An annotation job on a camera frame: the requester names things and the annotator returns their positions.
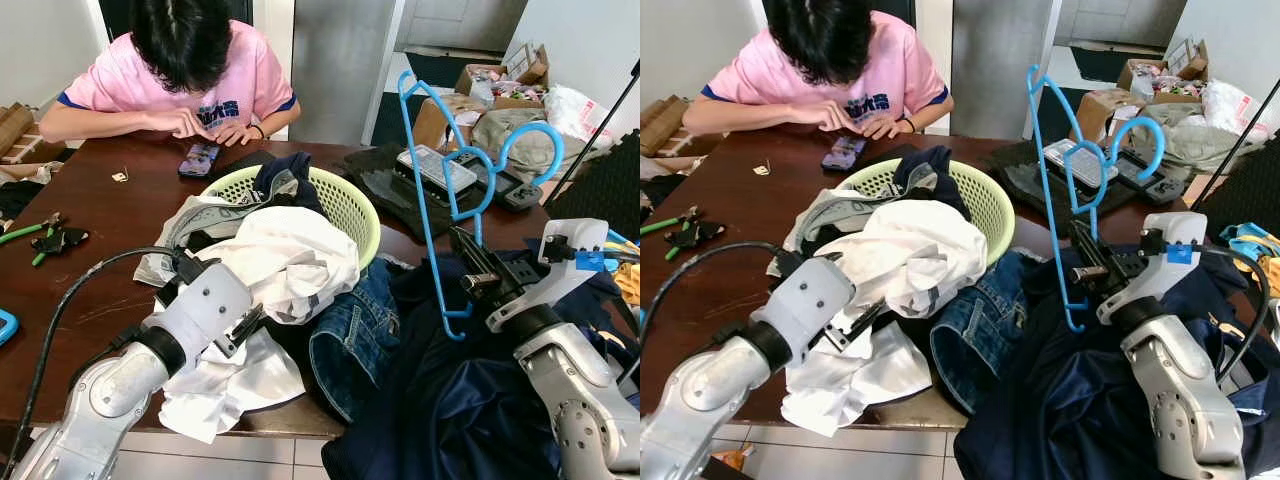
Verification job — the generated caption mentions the black game controller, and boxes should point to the black game controller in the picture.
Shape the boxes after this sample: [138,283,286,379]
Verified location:
[468,163,547,214]
[1113,148,1193,207]

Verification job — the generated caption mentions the green plastic laundry basket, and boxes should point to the green plastic laundry basket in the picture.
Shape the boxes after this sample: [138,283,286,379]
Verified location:
[838,158,1017,266]
[200,165,382,271]

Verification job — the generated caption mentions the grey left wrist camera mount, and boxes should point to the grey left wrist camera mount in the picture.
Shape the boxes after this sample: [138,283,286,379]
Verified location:
[150,262,257,353]
[748,255,859,346]

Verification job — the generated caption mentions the brown cardboard box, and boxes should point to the brown cardboard box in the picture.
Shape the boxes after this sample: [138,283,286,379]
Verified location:
[1074,88,1146,143]
[412,93,486,153]

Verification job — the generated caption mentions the blue clothes hanger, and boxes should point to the blue clothes hanger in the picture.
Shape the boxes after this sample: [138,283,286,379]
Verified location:
[396,70,567,342]
[1026,64,1167,334]

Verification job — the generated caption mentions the white plastic bag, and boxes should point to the white plastic bag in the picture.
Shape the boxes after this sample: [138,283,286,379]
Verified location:
[1200,78,1278,143]
[543,84,614,143]

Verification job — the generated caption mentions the thin black rod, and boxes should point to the thin black rod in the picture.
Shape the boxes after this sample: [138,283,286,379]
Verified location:
[545,60,641,213]
[1190,82,1280,213]

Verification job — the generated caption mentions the khaki fabric bag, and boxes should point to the khaki fabric bag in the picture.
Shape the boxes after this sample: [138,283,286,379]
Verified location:
[1135,100,1229,173]
[470,106,563,183]

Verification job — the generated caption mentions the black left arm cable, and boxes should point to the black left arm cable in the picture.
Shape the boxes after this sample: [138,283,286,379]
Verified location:
[5,245,206,471]
[640,240,813,346]

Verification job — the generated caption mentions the grey white striped garment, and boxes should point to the grey white striped garment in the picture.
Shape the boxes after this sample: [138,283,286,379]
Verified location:
[783,187,906,263]
[135,193,263,288]

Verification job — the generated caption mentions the white t-shirt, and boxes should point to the white t-shirt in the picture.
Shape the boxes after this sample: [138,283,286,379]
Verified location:
[780,199,991,438]
[155,206,362,444]

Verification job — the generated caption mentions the dark smartphone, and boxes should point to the dark smartphone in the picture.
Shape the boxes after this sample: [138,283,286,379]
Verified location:
[178,140,222,180]
[822,134,867,172]

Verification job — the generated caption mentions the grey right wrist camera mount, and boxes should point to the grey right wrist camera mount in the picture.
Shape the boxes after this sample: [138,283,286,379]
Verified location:
[1096,211,1209,327]
[487,217,613,333]

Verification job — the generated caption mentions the folded cardboard stack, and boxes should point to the folded cardboard stack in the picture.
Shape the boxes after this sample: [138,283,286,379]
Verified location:
[0,100,49,166]
[640,95,691,159]

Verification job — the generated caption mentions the person's left hand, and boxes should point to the person's left hand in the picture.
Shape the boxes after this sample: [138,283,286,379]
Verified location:
[852,113,905,141]
[207,120,258,148]

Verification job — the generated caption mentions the person's right hand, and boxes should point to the person's right hand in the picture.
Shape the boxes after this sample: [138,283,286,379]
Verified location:
[150,108,216,139]
[792,101,858,132]

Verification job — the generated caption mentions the person in pink shirt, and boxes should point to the person in pink shirt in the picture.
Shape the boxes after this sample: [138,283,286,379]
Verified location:
[38,0,301,148]
[683,0,956,141]

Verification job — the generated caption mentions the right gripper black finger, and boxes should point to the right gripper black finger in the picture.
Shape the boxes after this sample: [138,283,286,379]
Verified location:
[465,239,505,284]
[1065,220,1094,280]
[1081,234,1114,274]
[449,226,482,291]

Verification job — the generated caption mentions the dark navy crumpled garment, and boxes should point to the dark navy crumpled garment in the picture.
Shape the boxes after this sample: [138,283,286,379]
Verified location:
[250,151,327,217]
[892,145,971,216]

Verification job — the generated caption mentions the black mesh panel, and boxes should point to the black mesh panel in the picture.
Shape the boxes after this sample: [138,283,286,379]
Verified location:
[1190,138,1280,241]
[545,133,641,243]

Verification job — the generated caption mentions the green handled black pliers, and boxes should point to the green handled black pliers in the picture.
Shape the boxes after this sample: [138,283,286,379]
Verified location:
[640,206,729,251]
[0,211,91,268]

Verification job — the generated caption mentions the blue denim jeans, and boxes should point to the blue denim jeans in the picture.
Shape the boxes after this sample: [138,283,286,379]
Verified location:
[930,250,1031,416]
[307,257,403,423]

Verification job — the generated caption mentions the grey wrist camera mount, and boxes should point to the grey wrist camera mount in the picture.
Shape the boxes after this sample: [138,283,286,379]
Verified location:
[1096,211,1209,327]
[487,217,613,333]
[150,262,257,353]
[748,255,859,346]

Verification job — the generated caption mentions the open cardboard box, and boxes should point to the open cardboard box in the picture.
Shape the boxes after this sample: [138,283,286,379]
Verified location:
[455,44,551,111]
[1117,38,1211,103]

